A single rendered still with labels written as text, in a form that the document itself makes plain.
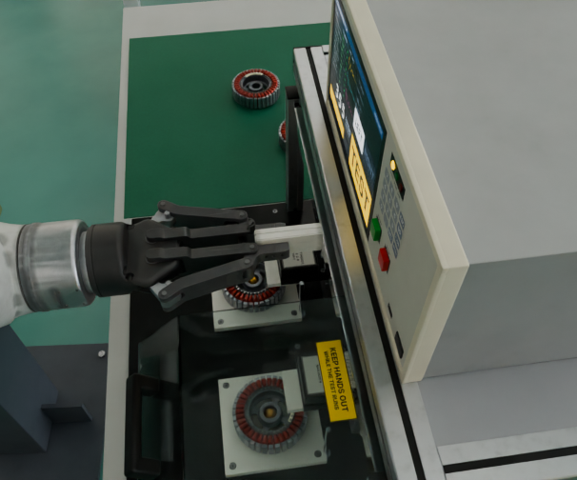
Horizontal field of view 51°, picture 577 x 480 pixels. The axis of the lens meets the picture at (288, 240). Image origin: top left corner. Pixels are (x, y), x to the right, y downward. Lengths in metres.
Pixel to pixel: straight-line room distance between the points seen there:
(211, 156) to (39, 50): 1.89
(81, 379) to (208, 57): 1.00
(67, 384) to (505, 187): 1.59
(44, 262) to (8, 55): 2.57
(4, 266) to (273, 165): 0.80
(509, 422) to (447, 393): 0.06
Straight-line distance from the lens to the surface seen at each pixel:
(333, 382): 0.68
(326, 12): 1.77
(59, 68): 2.99
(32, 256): 0.62
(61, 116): 2.73
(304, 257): 1.01
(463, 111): 0.59
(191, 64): 1.59
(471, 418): 0.64
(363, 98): 0.67
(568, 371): 0.69
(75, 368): 1.96
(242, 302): 1.03
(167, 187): 1.29
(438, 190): 0.51
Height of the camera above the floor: 1.69
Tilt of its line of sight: 53 degrees down
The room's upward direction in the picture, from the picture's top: straight up
